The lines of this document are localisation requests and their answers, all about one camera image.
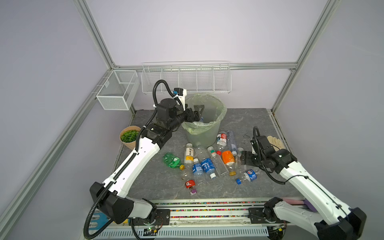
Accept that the Pepsi label bottle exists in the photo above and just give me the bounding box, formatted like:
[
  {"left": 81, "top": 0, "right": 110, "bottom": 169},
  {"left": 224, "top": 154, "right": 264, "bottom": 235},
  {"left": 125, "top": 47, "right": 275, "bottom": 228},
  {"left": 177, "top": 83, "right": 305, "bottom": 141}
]
[{"left": 236, "top": 169, "right": 258, "bottom": 185}]

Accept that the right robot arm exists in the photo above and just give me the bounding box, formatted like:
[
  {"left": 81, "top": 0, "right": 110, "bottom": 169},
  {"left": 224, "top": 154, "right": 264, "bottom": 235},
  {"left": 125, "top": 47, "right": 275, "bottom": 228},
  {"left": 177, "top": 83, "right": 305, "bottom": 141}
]
[{"left": 241, "top": 127, "right": 367, "bottom": 240}]

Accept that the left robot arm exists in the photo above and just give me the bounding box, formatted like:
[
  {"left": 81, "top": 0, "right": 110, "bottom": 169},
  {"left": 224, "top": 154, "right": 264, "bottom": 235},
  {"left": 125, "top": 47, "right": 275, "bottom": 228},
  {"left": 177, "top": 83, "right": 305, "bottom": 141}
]
[{"left": 83, "top": 80, "right": 200, "bottom": 240}]

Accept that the green bagged waste bin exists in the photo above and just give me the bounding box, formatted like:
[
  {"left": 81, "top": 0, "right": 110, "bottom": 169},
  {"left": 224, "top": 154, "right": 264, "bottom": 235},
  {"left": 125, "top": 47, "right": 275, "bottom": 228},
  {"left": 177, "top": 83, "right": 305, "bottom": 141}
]
[{"left": 182, "top": 94, "right": 227, "bottom": 148}]

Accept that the clear bottle pale cap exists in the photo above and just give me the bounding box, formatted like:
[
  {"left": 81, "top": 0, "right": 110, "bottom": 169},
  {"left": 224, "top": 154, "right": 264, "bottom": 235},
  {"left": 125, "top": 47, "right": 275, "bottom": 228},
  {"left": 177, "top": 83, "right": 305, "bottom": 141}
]
[{"left": 235, "top": 147, "right": 245, "bottom": 175}]

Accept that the orange label bottle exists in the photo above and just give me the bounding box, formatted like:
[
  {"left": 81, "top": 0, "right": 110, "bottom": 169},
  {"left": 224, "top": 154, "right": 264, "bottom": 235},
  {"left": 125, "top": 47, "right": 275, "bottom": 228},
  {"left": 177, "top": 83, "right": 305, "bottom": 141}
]
[{"left": 222, "top": 150, "right": 237, "bottom": 176}]

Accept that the clear bottle blue cap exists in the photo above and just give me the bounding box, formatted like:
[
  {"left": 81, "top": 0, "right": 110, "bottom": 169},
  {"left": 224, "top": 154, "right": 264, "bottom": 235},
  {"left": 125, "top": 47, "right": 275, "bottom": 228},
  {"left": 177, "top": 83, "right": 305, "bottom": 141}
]
[{"left": 227, "top": 130, "right": 237, "bottom": 153}]

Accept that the clear bottle green cap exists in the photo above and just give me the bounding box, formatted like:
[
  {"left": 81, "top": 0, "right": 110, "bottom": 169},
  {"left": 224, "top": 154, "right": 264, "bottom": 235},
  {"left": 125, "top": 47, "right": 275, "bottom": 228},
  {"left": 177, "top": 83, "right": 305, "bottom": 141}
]
[{"left": 208, "top": 146, "right": 229, "bottom": 177}]

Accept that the red label cola bottle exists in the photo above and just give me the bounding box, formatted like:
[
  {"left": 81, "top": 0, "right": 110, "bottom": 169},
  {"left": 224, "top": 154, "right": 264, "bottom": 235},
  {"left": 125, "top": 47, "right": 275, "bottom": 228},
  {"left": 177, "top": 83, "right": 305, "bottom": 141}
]
[{"left": 216, "top": 131, "right": 227, "bottom": 147}]

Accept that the beige wooden brush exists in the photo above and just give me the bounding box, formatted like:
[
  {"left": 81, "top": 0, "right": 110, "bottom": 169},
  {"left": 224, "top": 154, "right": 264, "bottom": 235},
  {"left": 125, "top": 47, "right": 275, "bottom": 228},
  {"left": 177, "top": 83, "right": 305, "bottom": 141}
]
[{"left": 267, "top": 136, "right": 286, "bottom": 151}]

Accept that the bottle yellow white label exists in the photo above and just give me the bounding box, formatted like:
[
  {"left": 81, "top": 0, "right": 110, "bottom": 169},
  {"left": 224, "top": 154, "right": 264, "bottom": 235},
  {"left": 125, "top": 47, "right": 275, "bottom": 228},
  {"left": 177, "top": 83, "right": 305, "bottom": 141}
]
[{"left": 184, "top": 143, "right": 194, "bottom": 165}]

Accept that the blue label bottle white cap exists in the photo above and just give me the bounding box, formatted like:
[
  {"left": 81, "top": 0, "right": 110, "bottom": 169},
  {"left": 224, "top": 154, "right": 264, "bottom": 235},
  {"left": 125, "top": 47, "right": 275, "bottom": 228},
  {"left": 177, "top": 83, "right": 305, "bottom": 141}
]
[{"left": 196, "top": 146, "right": 217, "bottom": 180}]

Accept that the crushed green bottle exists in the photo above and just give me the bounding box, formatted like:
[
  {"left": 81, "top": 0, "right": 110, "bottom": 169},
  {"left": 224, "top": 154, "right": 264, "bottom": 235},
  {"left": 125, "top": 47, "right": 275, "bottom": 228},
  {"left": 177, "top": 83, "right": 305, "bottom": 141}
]
[{"left": 163, "top": 152, "right": 181, "bottom": 169}]

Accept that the small blue label bottle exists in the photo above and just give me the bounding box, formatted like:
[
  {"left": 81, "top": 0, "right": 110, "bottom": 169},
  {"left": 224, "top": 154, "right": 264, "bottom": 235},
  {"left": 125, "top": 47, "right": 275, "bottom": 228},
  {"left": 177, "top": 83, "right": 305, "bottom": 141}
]
[{"left": 192, "top": 158, "right": 205, "bottom": 186}]

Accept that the clear bottle yellow cap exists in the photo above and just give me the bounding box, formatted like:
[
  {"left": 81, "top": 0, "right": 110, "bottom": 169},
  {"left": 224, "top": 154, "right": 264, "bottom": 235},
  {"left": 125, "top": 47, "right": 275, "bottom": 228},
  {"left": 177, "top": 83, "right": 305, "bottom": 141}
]
[{"left": 180, "top": 165, "right": 194, "bottom": 182}]

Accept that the green artificial plant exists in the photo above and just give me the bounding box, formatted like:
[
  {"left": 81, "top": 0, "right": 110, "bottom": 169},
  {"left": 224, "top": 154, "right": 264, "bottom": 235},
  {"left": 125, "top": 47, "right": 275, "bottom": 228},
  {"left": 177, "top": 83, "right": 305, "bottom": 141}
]
[{"left": 120, "top": 130, "right": 139, "bottom": 143}]

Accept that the purple pink tool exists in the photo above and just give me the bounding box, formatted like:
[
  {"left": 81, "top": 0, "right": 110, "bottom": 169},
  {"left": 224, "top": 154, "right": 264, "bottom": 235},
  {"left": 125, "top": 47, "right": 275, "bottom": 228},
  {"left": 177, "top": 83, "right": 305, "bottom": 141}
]
[{"left": 283, "top": 198, "right": 318, "bottom": 213}]

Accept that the red label purple cap bottle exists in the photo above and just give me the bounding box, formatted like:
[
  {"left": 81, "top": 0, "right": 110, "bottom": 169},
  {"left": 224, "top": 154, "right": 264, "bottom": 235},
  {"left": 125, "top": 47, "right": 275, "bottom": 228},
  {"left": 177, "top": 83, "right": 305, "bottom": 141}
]
[{"left": 185, "top": 180, "right": 197, "bottom": 195}]

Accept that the beige plant pot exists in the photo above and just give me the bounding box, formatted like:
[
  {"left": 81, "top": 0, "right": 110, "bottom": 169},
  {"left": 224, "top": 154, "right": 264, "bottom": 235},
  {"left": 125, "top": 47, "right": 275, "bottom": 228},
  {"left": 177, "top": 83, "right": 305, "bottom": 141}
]
[{"left": 120, "top": 126, "right": 141, "bottom": 150}]

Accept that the white mesh side basket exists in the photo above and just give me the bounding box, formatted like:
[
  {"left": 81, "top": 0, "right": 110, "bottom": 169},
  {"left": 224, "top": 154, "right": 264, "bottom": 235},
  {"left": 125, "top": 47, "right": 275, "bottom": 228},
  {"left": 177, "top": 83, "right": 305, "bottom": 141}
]
[{"left": 96, "top": 70, "right": 140, "bottom": 111}]

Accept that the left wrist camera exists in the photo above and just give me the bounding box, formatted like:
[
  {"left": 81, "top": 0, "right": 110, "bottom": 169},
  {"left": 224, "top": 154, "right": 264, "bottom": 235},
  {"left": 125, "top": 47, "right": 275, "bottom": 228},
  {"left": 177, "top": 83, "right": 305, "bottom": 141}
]
[{"left": 174, "top": 88, "right": 187, "bottom": 110}]

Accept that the white wire wall basket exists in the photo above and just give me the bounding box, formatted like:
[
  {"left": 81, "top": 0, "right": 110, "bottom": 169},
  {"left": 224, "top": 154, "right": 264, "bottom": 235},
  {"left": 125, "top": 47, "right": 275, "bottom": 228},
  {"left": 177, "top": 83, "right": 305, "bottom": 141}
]
[{"left": 141, "top": 61, "right": 232, "bottom": 94}]

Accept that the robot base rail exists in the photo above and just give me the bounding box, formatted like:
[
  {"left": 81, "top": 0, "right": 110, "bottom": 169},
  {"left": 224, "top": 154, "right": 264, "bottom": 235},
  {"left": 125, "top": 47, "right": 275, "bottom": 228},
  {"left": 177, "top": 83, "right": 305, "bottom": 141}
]
[{"left": 80, "top": 197, "right": 328, "bottom": 240}]

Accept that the aluminium frame corner post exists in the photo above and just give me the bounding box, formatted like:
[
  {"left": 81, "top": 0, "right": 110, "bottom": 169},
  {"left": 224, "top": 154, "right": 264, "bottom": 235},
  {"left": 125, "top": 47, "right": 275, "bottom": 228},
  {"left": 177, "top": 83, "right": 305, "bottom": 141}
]
[{"left": 74, "top": 0, "right": 116, "bottom": 69}]

